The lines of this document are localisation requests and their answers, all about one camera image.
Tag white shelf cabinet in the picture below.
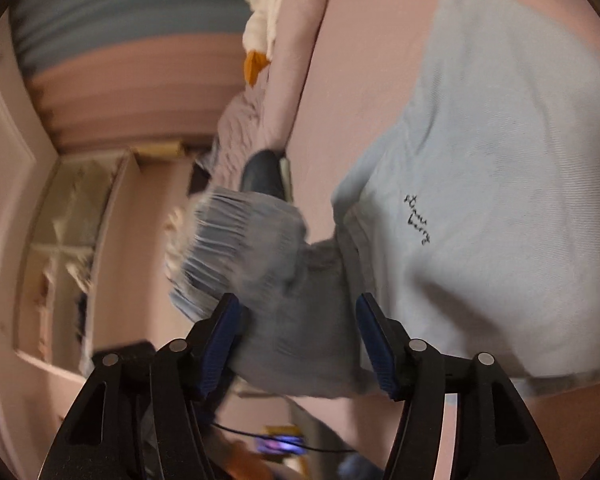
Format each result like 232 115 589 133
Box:
15 147 147 377

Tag white goose plush toy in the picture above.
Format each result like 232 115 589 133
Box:
232 0 294 87

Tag folded dark blue jeans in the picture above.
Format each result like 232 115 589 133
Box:
242 150 287 199

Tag smartphone with lit screen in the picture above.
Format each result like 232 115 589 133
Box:
256 434 305 457

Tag pink duvet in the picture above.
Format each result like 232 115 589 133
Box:
200 0 339 197

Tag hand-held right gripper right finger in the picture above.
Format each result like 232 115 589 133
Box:
355 292 562 480

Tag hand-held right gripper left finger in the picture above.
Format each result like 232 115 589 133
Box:
39 292 243 480

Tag pink curtain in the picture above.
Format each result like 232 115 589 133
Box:
30 35 249 154

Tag light blue strawberry print pants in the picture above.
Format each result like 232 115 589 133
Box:
165 0 600 402

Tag bed with pink sheet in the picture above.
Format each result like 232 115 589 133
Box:
215 0 600 480

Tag blue curtain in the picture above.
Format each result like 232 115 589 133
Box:
7 0 252 80

